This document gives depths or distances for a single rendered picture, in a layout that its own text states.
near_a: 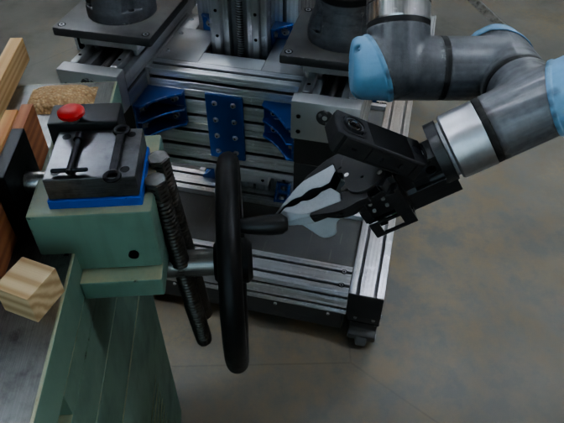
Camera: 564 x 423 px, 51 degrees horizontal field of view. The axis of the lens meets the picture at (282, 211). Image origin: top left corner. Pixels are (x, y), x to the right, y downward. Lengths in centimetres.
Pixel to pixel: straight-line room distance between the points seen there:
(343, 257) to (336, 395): 36
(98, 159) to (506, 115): 43
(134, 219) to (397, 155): 29
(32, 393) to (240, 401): 102
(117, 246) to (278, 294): 91
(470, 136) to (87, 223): 42
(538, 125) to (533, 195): 161
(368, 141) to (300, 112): 55
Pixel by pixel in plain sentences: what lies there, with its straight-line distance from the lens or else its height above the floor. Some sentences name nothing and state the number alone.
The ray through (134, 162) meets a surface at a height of 100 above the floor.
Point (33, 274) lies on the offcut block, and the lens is 65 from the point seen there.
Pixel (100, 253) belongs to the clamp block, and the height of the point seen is 90.
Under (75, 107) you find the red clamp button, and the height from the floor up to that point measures 102.
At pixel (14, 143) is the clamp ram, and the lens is 73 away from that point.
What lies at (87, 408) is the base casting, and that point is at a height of 76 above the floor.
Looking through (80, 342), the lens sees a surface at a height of 82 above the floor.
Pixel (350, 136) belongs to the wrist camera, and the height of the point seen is 104.
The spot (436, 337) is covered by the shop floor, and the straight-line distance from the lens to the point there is 174.
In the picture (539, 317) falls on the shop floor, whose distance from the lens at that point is 188.
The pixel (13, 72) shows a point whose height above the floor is 92.
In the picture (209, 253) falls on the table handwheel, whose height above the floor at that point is 83.
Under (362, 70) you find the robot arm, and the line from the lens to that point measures 69.
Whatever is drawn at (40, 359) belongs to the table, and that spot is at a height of 90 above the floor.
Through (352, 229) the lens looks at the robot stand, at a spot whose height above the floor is 21.
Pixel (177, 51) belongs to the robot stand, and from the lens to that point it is 142.
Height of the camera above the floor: 140
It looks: 44 degrees down
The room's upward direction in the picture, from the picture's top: straight up
